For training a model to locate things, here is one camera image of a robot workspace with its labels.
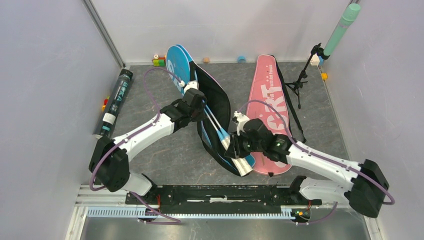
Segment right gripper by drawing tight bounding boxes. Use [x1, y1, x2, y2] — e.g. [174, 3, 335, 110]
[224, 128, 265, 158]

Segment blue racket cover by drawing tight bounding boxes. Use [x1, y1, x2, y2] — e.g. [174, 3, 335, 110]
[165, 44, 255, 177]

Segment pink racket cover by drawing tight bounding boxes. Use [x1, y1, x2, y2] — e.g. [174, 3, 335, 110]
[246, 54, 292, 177]

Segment black shuttlecock tube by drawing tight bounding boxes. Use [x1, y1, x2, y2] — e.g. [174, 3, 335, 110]
[93, 69, 133, 139]

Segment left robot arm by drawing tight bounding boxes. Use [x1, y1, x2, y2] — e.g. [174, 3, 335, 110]
[88, 88, 207, 204]

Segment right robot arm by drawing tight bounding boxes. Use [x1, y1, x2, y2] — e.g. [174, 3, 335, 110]
[225, 114, 390, 218]

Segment toy blocks at back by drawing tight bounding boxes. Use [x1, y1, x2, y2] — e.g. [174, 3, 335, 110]
[152, 54, 166, 67]

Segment toy blocks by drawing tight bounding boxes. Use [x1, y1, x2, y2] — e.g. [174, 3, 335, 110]
[152, 54, 166, 67]
[101, 96, 110, 112]

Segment black mini tripod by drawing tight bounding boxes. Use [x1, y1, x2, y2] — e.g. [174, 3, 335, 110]
[285, 42, 322, 109]

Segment toy blocks at left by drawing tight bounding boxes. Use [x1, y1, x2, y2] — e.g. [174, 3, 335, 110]
[101, 96, 110, 112]

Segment small orange block right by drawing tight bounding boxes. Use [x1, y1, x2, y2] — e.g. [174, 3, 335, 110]
[321, 72, 328, 81]

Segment green foam tube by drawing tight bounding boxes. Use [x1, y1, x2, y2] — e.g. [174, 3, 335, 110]
[322, 2, 361, 60]

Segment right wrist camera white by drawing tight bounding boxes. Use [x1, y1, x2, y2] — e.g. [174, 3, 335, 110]
[232, 111, 251, 135]

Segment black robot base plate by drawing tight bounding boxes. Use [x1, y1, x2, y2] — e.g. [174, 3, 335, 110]
[142, 184, 322, 214]

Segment white slotted cable duct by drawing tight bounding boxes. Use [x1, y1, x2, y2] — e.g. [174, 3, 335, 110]
[86, 206, 295, 220]

